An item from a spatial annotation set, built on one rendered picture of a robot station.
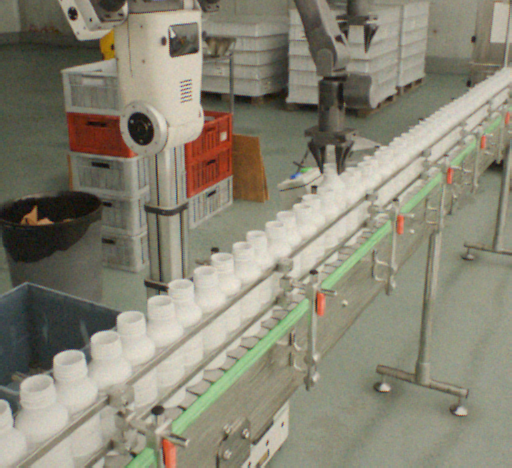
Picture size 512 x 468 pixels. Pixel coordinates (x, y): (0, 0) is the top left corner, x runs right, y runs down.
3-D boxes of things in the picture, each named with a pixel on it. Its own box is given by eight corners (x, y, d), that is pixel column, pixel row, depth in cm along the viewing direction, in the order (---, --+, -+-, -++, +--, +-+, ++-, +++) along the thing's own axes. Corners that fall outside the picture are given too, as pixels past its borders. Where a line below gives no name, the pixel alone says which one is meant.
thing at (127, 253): (137, 274, 376) (135, 237, 368) (77, 262, 391) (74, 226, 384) (190, 236, 429) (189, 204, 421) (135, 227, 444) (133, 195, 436)
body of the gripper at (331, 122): (347, 143, 140) (348, 107, 138) (303, 139, 145) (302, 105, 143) (358, 136, 145) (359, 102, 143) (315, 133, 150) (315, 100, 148)
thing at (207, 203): (190, 231, 438) (188, 199, 430) (138, 221, 455) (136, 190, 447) (234, 203, 489) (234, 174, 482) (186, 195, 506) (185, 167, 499)
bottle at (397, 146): (402, 205, 184) (407, 147, 178) (380, 204, 185) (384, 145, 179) (403, 199, 189) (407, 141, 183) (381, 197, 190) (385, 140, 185)
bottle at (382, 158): (393, 215, 176) (398, 154, 171) (376, 219, 174) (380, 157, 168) (378, 208, 181) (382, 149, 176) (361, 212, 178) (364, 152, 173)
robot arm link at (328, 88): (324, 73, 145) (313, 77, 140) (354, 75, 141) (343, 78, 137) (324, 105, 147) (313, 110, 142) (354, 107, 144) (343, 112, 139)
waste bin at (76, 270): (64, 373, 284) (48, 232, 262) (-9, 346, 305) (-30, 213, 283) (133, 326, 321) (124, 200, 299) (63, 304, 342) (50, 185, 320)
